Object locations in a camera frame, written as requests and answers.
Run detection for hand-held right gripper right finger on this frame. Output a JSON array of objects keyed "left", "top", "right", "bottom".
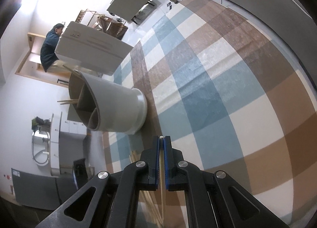
[{"left": 163, "top": 136, "right": 290, "bottom": 228}]

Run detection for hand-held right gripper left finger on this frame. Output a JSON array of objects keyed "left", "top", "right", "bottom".
[{"left": 36, "top": 136, "right": 164, "bottom": 228}]

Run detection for bundle of wooden chopsticks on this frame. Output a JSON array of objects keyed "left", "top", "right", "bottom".
[{"left": 129, "top": 151, "right": 161, "bottom": 227}]

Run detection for white grey utensil holder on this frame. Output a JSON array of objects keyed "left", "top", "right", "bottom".
[{"left": 68, "top": 70, "right": 148, "bottom": 135}]

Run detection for white dresser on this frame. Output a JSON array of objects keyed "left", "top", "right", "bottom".
[{"left": 50, "top": 113, "right": 90, "bottom": 176}]

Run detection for potted plant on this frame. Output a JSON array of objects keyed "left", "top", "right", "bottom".
[{"left": 32, "top": 116, "right": 51, "bottom": 133}]

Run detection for checkered tablecloth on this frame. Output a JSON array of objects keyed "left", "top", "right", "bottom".
[{"left": 101, "top": 0, "right": 310, "bottom": 228}]

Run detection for white tall cabinet box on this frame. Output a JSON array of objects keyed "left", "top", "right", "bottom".
[{"left": 54, "top": 21, "right": 134, "bottom": 76}]

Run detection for wooden shelf rack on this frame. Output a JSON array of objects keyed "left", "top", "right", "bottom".
[{"left": 75, "top": 8, "right": 129, "bottom": 41}]

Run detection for grey cabinet with black legs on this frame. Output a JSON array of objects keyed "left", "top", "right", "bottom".
[{"left": 106, "top": 0, "right": 156, "bottom": 25}]

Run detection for wooden door frame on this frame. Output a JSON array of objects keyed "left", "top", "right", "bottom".
[{"left": 14, "top": 32, "right": 72, "bottom": 86}]

